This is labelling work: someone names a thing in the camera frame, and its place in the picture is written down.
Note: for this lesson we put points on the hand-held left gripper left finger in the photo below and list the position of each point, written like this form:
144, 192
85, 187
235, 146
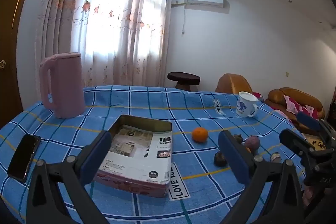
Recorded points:
97, 155

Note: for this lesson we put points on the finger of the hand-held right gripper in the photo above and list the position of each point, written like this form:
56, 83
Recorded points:
294, 141
308, 120

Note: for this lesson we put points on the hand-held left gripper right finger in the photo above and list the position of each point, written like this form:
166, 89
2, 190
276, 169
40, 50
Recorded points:
233, 158

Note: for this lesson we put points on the dark mangosteen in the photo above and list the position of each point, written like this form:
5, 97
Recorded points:
220, 159
238, 138

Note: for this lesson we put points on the small orange fruit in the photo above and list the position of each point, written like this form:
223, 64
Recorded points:
248, 149

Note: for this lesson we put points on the round purple passion fruit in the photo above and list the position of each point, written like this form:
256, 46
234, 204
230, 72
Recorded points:
253, 142

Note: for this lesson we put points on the metal tin box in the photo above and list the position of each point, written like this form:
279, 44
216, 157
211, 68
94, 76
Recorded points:
136, 145

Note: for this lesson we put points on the orange tangerine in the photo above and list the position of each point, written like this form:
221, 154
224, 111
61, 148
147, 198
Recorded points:
200, 135

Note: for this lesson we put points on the person's right forearm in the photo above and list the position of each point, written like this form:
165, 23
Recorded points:
323, 205

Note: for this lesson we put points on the pink patterned cloth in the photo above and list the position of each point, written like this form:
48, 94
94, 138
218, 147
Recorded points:
291, 106

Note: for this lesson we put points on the small light brown fruit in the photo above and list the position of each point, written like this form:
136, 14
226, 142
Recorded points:
275, 156

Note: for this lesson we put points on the brown leather sofa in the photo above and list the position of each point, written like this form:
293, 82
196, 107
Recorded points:
278, 96

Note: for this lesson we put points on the white cup with blue print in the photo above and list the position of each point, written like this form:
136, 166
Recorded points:
245, 104

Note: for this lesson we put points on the blue plaid tablecloth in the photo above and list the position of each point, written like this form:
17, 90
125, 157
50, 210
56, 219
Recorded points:
147, 108

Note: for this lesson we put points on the black smartphone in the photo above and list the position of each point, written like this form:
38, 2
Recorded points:
23, 155

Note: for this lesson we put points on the brown leather armchair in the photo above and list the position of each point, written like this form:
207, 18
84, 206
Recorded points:
232, 83

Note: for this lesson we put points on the pink electric kettle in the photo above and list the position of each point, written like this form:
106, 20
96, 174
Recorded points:
67, 82

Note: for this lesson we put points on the dark round wooden stool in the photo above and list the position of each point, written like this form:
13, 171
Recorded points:
183, 77

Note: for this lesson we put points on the sheer floral curtain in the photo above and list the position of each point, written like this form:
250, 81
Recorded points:
118, 29

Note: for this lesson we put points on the metal door knob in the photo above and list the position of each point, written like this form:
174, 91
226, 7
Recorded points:
2, 64

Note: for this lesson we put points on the brown wooden door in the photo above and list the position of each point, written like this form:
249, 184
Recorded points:
10, 43

